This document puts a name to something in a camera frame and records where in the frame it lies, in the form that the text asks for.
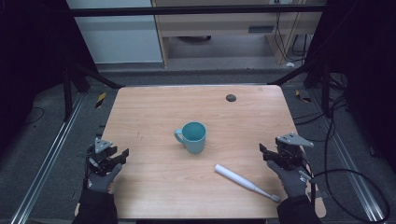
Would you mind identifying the person's left hand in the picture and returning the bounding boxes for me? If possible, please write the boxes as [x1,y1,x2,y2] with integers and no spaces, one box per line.
[85,162,123,194]

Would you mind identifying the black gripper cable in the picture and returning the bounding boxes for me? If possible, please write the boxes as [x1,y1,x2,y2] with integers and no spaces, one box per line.
[306,168,391,224]

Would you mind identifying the black metal stand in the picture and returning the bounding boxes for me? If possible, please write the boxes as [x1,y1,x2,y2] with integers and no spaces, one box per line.
[61,60,126,123]
[266,57,332,117]

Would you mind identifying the yellow black tape strip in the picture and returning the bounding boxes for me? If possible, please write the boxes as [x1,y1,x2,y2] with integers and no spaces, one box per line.
[94,91,107,109]
[294,89,313,104]

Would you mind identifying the thin black floor cable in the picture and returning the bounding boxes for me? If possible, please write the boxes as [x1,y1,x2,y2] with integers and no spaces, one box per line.
[21,106,46,127]

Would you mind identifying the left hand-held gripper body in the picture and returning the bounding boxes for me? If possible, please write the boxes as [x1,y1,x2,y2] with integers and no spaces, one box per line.
[88,138,120,175]

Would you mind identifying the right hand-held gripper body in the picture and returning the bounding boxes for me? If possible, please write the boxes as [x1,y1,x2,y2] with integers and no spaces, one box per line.
[275,132,315,172]

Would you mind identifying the wooden desk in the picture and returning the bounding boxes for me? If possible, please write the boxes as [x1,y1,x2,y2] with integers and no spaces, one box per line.
[150,0,326,68]

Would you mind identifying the dark curtain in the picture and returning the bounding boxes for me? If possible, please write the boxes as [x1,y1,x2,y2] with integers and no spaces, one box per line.
[306,0,396,175]
[0,0,98,157]

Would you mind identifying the black hanging desk cables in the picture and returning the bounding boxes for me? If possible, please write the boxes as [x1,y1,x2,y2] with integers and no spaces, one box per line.
[273,0,313,64]

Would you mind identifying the white electric toothbrush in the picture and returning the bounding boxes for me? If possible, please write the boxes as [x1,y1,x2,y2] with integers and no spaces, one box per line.
[214,163,282,203]

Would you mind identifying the person's right hand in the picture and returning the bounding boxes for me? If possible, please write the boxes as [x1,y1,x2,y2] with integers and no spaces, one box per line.
[266,160,313,199]

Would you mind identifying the aluminium floor rail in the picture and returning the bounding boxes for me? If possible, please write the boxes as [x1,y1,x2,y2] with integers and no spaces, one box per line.
[9,92,87,224]
[307,89,388,224]

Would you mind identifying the black horizontal frame bar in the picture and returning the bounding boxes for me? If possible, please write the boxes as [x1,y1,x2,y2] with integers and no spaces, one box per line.
[58,4,329,19]

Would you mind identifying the teal mug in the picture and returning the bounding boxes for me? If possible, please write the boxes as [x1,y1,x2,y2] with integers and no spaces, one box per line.
[174,120,208,155]

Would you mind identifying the white cabinet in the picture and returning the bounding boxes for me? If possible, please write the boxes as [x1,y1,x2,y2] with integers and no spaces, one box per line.
[65,0,163,65]

